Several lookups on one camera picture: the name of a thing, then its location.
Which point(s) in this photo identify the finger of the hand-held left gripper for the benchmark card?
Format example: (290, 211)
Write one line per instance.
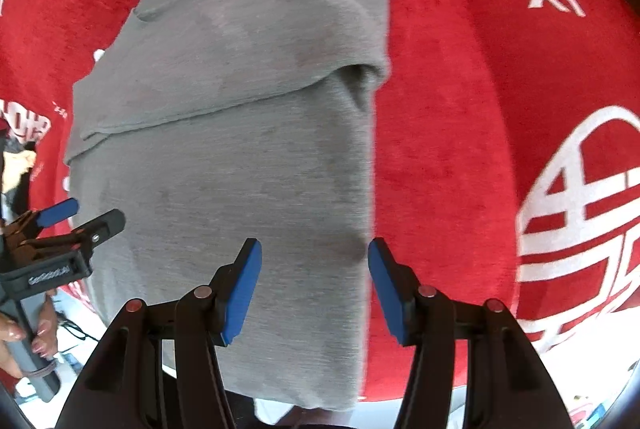
(102, 226)
(60, 209)

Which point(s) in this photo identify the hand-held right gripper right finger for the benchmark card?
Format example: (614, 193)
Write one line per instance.
(387, 291)

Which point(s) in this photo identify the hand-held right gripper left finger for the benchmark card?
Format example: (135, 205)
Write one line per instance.
(242, 291)

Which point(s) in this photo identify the grey shirt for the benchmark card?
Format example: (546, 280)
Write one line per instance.
(225, 149)

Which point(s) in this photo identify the person's left hand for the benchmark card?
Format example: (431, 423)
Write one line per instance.
(49, 324)

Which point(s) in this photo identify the red printed blanket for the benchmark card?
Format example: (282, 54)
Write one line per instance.
(460, 119)

